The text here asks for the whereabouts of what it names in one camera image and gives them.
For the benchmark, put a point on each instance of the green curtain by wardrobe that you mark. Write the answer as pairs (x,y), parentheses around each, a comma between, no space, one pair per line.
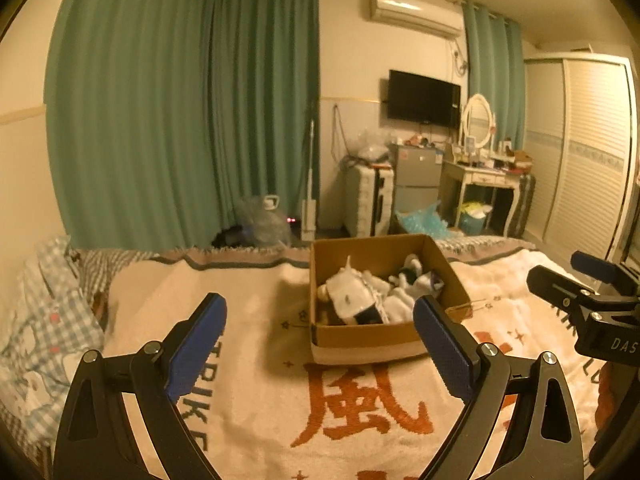
(497,68)

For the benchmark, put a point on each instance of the blue checkered bedding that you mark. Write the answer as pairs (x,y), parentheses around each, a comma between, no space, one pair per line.
(60,311)

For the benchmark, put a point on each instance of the teal waste basket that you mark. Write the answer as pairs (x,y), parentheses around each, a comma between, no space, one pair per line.
(473,217)

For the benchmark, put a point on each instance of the large green curtain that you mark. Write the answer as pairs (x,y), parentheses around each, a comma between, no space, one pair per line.
(163,115)

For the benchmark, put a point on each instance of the blue plastic bag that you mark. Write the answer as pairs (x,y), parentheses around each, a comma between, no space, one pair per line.
(425,221)

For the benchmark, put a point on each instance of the black shoes by curtain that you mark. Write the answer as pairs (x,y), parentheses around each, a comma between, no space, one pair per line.
(232,237)

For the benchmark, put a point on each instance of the white wall air conditioner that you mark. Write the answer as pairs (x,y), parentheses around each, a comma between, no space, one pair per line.
(419,15)

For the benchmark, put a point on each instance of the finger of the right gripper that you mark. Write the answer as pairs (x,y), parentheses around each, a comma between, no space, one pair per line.
(563,293)
(597,268)

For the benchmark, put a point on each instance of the white dressing table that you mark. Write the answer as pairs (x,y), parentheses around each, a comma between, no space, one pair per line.
(458,183)

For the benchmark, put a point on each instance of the black wall television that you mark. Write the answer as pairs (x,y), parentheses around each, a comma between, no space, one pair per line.
(415,98)

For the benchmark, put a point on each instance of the cream printed blanket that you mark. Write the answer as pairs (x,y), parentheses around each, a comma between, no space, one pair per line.
(263,409)

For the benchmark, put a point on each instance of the white ribbed suitcase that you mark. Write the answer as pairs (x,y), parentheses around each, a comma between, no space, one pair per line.
(368,200)

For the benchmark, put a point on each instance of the white oval vanity mirror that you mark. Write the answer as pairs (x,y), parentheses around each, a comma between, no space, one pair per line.
(478,123)

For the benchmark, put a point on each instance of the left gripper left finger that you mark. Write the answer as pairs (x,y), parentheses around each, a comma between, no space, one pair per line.
(162,372)

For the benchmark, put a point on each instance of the white socks in box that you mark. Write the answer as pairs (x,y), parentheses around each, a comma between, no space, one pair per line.
(362,298)

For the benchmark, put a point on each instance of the brown cardboard box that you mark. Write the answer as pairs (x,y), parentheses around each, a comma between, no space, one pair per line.
(334,343)

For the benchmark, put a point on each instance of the clear large water jug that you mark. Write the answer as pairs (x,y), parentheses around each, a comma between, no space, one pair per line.
(264,223)

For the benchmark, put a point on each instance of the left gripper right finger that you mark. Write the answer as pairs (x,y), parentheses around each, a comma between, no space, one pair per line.
(475,373)

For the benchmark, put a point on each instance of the small grey refrigerator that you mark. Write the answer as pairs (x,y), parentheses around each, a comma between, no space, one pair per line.
(417,177)

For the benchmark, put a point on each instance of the white louvered wardrobe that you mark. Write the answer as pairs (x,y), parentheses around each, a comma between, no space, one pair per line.
(581,132)

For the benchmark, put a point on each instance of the white flat mop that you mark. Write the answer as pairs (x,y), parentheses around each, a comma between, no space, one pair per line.
(309,204)

